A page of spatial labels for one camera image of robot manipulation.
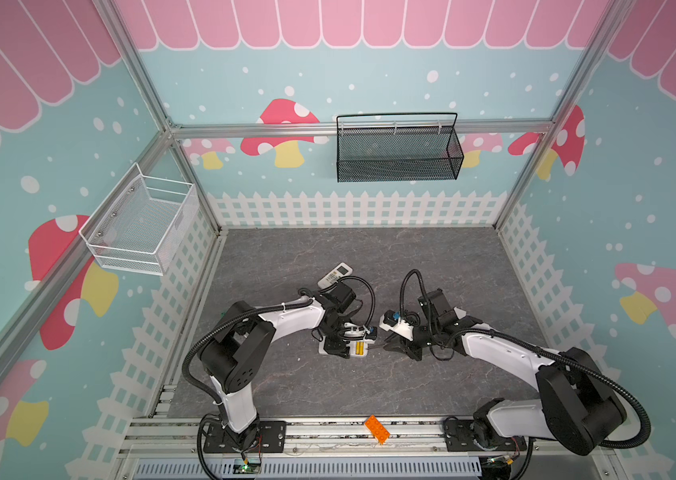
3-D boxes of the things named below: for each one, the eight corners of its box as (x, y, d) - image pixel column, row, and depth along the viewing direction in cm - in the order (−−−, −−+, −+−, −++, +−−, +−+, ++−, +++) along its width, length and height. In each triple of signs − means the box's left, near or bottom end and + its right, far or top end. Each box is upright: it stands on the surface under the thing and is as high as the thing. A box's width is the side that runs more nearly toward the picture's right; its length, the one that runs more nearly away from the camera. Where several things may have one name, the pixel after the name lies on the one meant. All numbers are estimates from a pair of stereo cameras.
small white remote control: (324, 292, 104) (323, 288, 102) (316, 284, 106) (315, 280, 104) (352, 272, 110) (352, 268, 108) (344, 265, 112) (344, 260, 110)
